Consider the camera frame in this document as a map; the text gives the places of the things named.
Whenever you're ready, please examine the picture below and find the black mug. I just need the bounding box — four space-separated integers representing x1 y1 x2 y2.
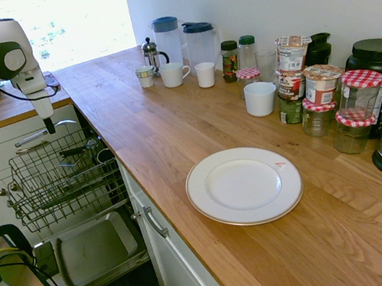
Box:
95 147 117 165

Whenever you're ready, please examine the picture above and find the wide white mug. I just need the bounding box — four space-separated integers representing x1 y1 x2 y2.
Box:
158 59 194 90

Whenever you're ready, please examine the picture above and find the clear pitcher light blue lid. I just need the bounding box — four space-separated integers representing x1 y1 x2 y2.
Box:
149 14 186 69

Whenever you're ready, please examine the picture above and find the clear bottle with green lid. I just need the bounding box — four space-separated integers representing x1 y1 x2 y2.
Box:
236 33 260 71

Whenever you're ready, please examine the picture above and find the clear pitcher dark blue lid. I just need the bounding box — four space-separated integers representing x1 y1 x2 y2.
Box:
181 17 225 74

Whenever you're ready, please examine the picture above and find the glass jar red checkered lid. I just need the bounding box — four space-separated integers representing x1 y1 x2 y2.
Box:
328 106 382 159
234 65 266 101
332 65 382 125
297 93 342 140

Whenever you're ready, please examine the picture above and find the white cup with patterned band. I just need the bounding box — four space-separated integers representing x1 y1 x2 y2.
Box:
133 64 158 91

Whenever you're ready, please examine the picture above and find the wire dishwasher rack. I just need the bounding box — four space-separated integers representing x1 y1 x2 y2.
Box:
0 123 131 238

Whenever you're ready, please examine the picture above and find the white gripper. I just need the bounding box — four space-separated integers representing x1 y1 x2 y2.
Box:
10 66 59 140

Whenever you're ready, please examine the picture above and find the red and white yogurt cup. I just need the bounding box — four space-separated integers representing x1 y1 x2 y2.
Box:
301 60 349 109

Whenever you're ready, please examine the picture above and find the plain white cup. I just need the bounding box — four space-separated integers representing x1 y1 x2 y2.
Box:
242 79 281 119

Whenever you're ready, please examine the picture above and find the stainless dishwasher door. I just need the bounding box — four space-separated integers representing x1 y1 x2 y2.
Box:
27 197 156 286

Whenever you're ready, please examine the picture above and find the upturned white yogurt cup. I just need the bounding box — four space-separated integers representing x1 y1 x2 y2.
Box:
273 32 318 76

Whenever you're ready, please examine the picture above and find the white cabinet drawer front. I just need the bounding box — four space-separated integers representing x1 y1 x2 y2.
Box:
116 147 211 286

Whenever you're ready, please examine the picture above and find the brushed metal cabinet handle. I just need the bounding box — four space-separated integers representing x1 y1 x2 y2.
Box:
11 117 81 149

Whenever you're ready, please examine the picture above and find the silver drawer handle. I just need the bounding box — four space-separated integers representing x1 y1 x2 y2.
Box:
142 203 170 242

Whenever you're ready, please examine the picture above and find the white plate with gold rim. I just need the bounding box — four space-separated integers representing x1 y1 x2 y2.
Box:
180 138 310 236

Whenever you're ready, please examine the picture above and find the clear drinking glass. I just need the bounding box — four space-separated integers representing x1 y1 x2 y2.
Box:
255 48 283 85

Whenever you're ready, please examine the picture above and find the white ribbed cup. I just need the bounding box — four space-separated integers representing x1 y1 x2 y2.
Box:
193 60 220 91

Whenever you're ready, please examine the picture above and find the glass French press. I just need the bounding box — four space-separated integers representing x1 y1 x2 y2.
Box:
139 33 172 80

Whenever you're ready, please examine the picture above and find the spice jar with dark lid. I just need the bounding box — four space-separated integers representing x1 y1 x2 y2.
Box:
217 38 245 85

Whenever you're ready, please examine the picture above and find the white cabinet door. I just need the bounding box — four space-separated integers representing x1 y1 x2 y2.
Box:
128 185 219 286

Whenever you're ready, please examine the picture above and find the bright window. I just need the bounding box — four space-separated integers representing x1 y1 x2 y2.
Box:
0 0 138 81

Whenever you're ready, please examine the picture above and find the black C-clamp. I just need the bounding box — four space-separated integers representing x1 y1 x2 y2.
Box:
0 209 35 264

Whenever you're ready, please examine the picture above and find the built-in dishwasher body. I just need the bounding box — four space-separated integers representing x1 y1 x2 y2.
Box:
72 97 132 216

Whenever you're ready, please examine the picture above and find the black shaker bottle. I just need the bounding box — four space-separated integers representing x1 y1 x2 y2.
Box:
300 31 336 69

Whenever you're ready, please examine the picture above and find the brown printed yogurt cup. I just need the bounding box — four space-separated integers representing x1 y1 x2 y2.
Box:
275 65 309 104

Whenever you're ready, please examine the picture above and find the green tin can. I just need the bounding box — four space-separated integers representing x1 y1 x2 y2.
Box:
276 90 307 127

